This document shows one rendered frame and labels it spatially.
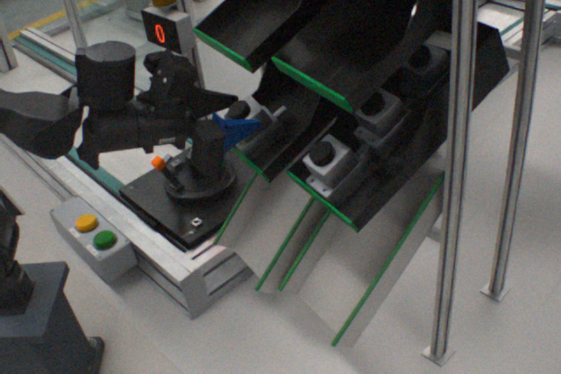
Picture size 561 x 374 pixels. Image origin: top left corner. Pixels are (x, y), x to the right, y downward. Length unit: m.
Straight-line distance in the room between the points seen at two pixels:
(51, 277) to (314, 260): 0.39
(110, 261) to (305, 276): 0.38
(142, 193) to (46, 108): 0.50
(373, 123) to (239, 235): 0.37
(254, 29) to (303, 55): 0.09
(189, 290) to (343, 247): 0.29
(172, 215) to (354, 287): 0.41
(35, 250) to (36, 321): 0.46
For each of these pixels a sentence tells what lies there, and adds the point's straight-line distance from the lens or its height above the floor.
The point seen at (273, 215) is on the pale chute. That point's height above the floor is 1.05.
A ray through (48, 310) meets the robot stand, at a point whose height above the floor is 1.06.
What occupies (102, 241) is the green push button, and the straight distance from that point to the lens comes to 1.12.
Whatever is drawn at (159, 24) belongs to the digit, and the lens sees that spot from 1.25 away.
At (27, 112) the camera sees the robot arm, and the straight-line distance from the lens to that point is 0.72.
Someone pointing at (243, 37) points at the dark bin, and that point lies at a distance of 0.77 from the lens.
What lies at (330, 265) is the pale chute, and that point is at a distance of 0.89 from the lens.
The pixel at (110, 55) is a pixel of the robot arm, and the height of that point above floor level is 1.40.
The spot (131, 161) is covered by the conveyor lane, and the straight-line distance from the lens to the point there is 1.40.
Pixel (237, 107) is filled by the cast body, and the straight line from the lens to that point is 0.80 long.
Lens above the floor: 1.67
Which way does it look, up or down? 36 degrees down
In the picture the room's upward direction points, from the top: 8 degrees counter-clockwise
